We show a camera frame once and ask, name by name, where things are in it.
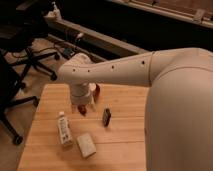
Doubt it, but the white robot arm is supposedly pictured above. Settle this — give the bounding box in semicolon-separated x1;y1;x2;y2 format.
58;47;213;171

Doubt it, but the black upright eraser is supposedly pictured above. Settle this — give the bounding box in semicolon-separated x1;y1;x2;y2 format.
102;108;111;127

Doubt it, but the power strip with cables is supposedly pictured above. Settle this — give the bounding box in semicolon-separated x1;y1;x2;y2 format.
59;32;86;61

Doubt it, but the black office chair base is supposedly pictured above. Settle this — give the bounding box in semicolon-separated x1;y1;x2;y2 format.
0;53;40;146

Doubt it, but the black office chair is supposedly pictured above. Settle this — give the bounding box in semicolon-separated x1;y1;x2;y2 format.
0;0;61;82

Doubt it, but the white spray bottle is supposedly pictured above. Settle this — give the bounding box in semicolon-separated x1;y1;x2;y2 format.
45;1;62;20

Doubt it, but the white plastic bottle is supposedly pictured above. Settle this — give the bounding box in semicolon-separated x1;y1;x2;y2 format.
58;111;73;147

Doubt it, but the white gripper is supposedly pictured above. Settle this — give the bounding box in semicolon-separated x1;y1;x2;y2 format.
70;83;100;116

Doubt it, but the white rectangular sponge block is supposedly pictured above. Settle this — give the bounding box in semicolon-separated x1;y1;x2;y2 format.
77;133;96;158

